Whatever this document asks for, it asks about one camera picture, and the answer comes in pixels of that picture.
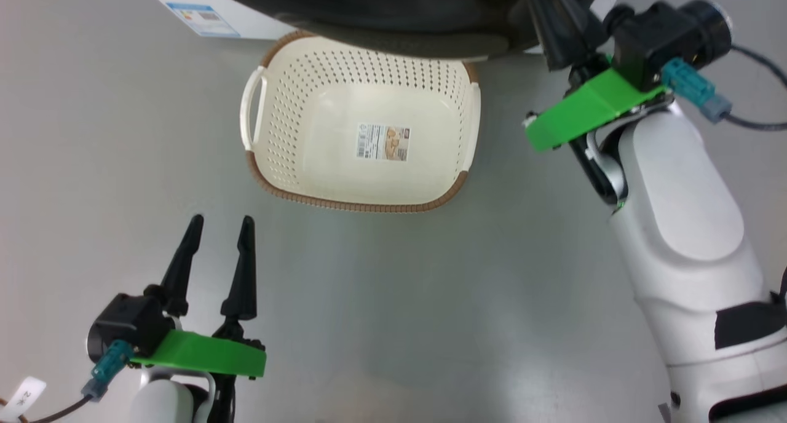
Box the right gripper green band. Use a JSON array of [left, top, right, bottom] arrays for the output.
[[524, 0, 672, 152]]

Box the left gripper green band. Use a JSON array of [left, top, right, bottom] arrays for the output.
[[131, 214, 267, 381]]

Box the black round glass washer door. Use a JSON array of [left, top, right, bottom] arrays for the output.
[[197, 0, 606, 61]]

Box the white perforated basket brown rim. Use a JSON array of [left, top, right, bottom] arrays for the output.
[[240, 31, 481, 213]]

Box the paper basket label sticker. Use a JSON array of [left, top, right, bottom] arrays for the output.
[[355, 123, 411, 162]]

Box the blue energy label sticker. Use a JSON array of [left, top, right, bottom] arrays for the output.
[[166, 2, 241, 38]]

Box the teal right cable connector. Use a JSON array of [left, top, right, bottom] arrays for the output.
[[661, 58, 733, 124]]

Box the teal cable connector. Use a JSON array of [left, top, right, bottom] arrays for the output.
[[82, 340, 135, 401], [661, 58, 733, 124]]

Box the teal left cable connector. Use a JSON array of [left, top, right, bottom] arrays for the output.
[[82, 340, 135, 401]]

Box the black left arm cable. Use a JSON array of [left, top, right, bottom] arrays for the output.
[[0, 393, 93, 423]]

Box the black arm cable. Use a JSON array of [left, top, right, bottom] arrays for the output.
[[719, 42, 787, 132], [0, 393, 93, 423]]

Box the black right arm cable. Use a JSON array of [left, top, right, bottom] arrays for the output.
[[719, 42, 787, 132]]

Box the white cable tag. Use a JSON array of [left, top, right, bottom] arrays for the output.
[[0, 377, 47, 421]]

